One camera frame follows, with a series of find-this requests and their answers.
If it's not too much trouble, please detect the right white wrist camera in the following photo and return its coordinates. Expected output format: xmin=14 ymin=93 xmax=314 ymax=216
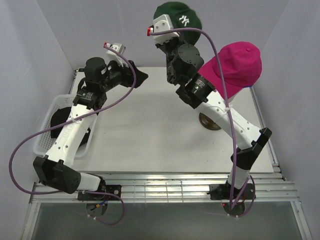
xmin=146 ymin=14 xmax=180 ymax=45

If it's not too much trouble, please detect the dark brown mannequin stand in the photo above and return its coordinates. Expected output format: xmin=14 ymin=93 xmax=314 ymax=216
xmin=198 ymin=112 xmax=221 ymax=131

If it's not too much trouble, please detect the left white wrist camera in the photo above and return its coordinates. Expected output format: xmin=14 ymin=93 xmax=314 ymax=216
xmin=103 ymin=42 xmax=127 ymax=67

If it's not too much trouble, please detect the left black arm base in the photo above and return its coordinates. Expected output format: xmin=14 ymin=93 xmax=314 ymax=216
xmin=76 ymin=184 xmax=122 ymax=202

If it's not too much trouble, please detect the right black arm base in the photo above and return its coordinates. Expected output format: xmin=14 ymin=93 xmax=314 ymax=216
xmin=207 ymin=183 xmax=256 ymax=200

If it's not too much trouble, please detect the white plastic basket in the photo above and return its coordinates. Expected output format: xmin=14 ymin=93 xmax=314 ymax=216
xmin=33 ymin=94 xmax=97 ymax=159

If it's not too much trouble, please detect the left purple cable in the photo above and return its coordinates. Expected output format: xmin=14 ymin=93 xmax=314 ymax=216
xmin=9 ymin=44 xmax=138 ymax=226

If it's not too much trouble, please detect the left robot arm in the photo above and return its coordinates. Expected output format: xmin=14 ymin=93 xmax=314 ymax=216
xmin=33 ymin=57 xmax=148 ymax=200

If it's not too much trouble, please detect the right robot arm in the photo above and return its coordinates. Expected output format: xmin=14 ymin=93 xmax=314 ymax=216
xmin=153 ymin=32 xmax=272 ymax=200

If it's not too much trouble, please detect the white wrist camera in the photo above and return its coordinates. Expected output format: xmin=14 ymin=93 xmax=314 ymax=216
xmin=103 ymin=42 xmax=127 ymax=67
xmin=146 ymin=14 xmax=180 ymax=45

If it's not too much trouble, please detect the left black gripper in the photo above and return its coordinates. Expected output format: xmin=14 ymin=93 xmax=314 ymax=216
xmin=100 ymin=57 xmax=149 ymax=92

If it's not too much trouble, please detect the black baseball cap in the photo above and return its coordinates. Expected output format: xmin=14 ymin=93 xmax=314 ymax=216
xmin=50 ymin=106 xmax=92 ymax=156

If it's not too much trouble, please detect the purple cable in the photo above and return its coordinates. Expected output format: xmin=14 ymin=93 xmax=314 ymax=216
xmin=149 ymin=27 xmax=257 ymax=218
xmin=9 ymin=44 xmax=138 ymax=226

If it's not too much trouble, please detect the aluminium rail frame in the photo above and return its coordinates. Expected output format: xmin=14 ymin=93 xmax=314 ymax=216
xmin=22 ymin=163 xmax=315 ymax=240

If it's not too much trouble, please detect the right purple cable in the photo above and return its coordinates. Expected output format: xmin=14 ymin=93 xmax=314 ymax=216
xmin=149 ymin=27 xmax=257 ymax=218

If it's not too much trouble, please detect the pink baseball cap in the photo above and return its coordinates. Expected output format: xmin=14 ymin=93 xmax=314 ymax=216
xmin=198 ymin=41 xmax=263 ymax=97

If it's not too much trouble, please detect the dark green baseball cap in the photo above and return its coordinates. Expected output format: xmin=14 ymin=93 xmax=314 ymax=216
xmin=153 ymin=1 xmax=202 ymax=46

